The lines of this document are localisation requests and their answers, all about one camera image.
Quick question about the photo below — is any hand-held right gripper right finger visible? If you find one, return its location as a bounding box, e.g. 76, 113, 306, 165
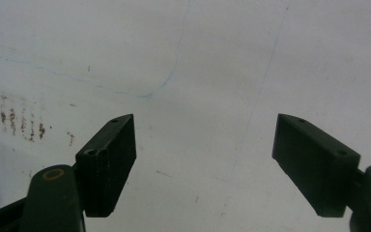
271, 113, 361, 218

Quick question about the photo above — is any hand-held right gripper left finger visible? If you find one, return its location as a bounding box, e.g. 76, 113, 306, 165
74, 113, 137, 218

